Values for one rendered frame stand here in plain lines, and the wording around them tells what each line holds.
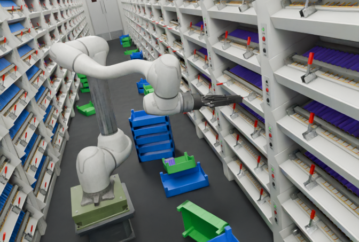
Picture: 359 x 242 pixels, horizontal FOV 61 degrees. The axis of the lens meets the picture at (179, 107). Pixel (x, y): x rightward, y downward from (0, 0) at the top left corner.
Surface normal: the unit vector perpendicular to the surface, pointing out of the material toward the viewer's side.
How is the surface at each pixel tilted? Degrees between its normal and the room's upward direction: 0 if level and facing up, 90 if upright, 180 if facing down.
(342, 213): 20
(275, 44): 90
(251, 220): 0
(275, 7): 90
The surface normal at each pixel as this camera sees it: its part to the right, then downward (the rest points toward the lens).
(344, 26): -0.85, 0.53
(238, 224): -0.17, -0.92
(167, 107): 0.25, 0.65
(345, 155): -0.48, -0.79
